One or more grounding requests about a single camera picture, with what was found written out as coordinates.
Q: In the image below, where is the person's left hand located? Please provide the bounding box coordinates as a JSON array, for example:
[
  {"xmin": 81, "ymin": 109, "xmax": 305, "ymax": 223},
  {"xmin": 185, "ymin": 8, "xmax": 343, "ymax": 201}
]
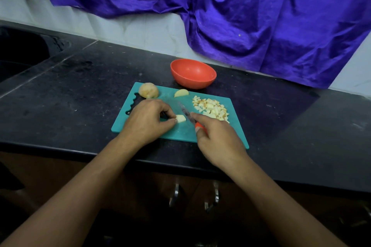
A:
[{"xmin": 119, "ymin": 99, "xmax": 178, "ymax": 151}]

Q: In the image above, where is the person's right hand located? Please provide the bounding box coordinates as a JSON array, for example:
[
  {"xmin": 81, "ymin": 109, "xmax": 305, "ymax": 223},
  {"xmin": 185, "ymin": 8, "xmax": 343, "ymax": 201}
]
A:
[{"xmin": 192, "ymin": 113, "xmax": 251, "ymax": 171}]

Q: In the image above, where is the teal plastic cutting board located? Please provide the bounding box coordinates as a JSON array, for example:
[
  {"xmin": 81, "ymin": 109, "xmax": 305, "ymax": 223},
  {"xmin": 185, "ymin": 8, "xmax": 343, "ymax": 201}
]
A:
[{"xmin": 111, "ymin": 82, "xmax": 250, "ymax": 150}]

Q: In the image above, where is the brown potato half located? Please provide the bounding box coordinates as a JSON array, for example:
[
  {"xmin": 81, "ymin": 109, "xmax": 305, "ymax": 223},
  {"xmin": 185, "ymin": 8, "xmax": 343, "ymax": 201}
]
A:
[{"xmin": 138, "ymin": 82, "xmax": 160, "ymax": 99}]

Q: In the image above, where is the pile of diced apple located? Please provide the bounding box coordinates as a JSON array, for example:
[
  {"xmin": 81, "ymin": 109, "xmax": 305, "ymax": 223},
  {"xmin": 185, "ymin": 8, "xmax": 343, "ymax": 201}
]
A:
[{"xmin": 192, "ymin": 96, "xmax": 230, "ymax": 123}]

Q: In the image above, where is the red-handled kitchen knife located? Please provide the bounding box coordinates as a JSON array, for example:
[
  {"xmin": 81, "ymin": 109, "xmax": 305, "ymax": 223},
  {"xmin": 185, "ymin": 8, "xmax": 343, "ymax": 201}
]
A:
[{"xmin": 180, "ymin": 104, "xmax": 206, "ymax": 132}]

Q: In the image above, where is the orange bowl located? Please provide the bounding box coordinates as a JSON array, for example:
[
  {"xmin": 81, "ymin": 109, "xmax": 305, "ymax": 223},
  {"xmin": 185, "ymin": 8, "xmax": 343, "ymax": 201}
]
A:
[{"xmin": 170, "ymin": 59, "xmax": 218, "ymax": 90}]

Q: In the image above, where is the person's left forearm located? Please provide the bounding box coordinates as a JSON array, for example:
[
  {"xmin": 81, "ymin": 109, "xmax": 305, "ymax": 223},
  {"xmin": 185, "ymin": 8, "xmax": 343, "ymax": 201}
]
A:
[{"xmin": 0, "ymin": 137, "xmax": 139, "ymax": 247}]

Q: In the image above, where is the person's right forearm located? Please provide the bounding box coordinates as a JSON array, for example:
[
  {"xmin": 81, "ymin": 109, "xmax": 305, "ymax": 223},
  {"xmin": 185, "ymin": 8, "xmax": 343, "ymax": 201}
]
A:
[{"xmin": 227, "ymin": 152, "xmax": 347, "ymax": 247}]

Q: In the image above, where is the dark kitchen sink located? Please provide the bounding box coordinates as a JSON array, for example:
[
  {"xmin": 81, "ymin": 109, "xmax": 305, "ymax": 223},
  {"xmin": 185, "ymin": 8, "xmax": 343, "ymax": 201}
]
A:
[{"xmin": 0, "ymin": 27, "xmax": 70, "ymax": 83}]

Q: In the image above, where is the purple cloth curtain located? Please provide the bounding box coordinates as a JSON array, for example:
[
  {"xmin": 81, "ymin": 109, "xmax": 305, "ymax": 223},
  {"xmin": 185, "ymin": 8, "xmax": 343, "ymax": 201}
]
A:
[{"xmin": 34, "ymin": 0, "xmax": 371, "ymax": 90}]

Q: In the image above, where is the metal cabinet handle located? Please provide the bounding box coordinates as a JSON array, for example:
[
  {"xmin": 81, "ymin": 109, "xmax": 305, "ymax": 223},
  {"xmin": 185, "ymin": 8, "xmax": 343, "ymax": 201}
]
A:
[
  {"xmin": 169, "ymin": 181, "xmax": 180, "ymax": 208},
  {"xmin": 351, "ymin": 205, "xmax": 371, "ymax": 230},
  {"xmin": 204, "ymin": 181, "xmax": 220, "ymax": 212}
]

